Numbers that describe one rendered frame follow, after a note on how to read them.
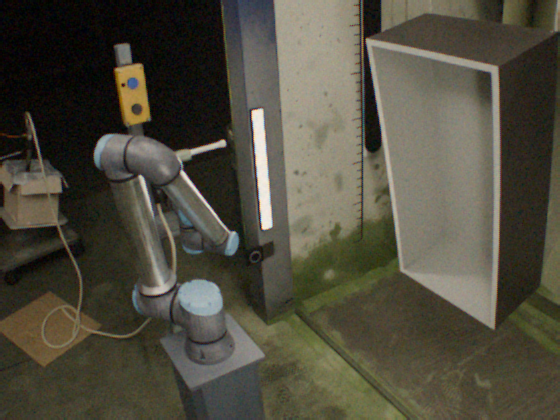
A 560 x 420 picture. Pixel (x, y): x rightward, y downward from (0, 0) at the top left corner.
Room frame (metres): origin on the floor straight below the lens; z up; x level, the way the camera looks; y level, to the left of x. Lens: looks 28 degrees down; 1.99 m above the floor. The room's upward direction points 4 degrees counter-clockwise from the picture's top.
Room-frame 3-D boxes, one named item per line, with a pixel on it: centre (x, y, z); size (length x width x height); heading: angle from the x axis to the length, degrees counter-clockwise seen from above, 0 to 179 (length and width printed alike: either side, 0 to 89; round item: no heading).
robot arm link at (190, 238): (1.76, 0.35, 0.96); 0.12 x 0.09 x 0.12; 65
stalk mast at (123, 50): (2.28, 0.66, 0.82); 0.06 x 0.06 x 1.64; 30
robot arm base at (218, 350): (1.46, 0.31, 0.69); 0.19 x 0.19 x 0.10
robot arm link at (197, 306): (1.46, 0.32, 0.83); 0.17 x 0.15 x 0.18; 65
